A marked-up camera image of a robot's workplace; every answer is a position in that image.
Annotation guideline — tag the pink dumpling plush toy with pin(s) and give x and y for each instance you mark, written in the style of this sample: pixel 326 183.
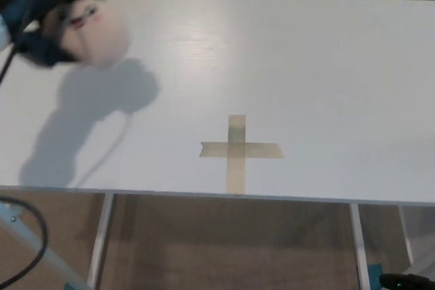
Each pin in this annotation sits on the pink dumpling plush toy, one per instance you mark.
pixel 102 38

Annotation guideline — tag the white table leg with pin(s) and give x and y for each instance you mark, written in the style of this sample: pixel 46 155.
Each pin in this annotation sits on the white table leg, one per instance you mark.
pixel 359 246
pixel 406 235
pixel 101 242

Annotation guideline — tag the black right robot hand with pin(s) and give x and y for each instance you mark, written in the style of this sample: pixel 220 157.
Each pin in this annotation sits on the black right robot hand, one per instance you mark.
pixel 408 282

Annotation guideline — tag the teal tape piece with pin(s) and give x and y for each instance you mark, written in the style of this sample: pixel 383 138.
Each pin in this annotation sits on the teal tape piece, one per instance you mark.
pixel 374 276

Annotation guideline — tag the notched beige tape strip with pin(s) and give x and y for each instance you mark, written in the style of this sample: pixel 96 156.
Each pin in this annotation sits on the notched beige tape strip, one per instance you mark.
pixel 263 150

